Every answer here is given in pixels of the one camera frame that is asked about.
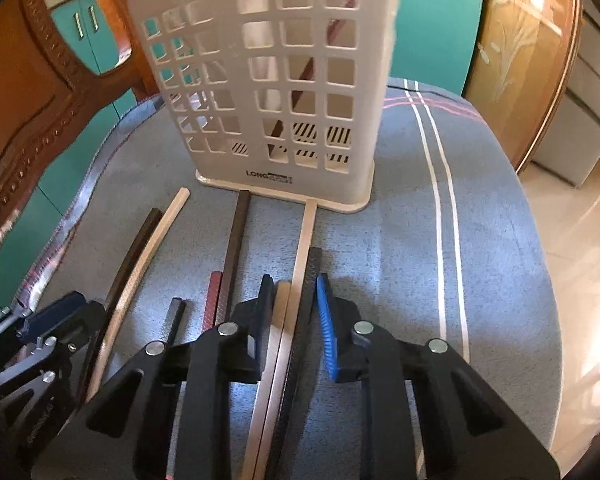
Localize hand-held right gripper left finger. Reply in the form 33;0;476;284
72;274;276;480

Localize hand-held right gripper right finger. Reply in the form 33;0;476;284
316;274;561;480

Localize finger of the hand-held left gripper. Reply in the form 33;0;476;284
0;306;35;356
19;291;107;350

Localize light wooden chopstick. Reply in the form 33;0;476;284
240;200;317;480
252;281;293;480
85;187;191;403

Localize black chopstick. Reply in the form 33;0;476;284
162;297;187;348
270;247;323;480
82;207;164;401

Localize grey striped blanket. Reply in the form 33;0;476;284
0;77;563;480

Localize carved wooden chair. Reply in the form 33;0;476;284
0;0;153;306

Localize dark red chopstick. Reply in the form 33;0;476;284
265;0;356;141

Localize teal kitchen cabinets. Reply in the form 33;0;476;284
0;0;483;311

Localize wood-framed glass door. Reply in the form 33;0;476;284
462;0;583;173

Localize grey refrigerator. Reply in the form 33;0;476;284
527;7;600;188

